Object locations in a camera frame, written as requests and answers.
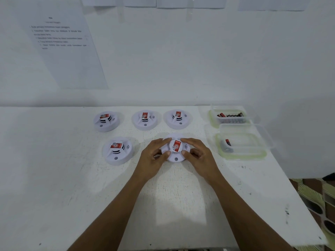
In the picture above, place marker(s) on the person's left hand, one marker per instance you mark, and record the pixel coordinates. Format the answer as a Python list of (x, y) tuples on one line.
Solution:
[(149, 162)]

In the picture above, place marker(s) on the person's right hand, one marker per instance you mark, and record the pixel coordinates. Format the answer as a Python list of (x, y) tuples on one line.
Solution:
[(204, 162)]

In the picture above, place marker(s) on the white smoke detector red label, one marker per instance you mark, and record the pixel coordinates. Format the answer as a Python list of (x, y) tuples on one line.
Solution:
[(176, 150), (146, 119), (117, 151), (178, 118), (106, 120)]

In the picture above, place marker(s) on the clear plastic container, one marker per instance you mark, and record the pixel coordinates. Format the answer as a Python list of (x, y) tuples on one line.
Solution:
[(264, 133), (230, 108)]

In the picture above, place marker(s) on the person's left forearm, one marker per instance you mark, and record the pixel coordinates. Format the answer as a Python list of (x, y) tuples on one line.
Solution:
[(112, 216)]

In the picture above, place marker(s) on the person's right forearm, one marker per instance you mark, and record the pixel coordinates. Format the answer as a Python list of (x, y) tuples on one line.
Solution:
[(248, 216)]

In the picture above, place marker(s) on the green brown patterned floor mat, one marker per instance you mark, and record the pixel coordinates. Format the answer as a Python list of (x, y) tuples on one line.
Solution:
[(314, 196)]

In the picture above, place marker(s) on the black bar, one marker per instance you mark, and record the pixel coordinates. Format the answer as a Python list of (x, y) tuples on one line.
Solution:
[(329, 177)]

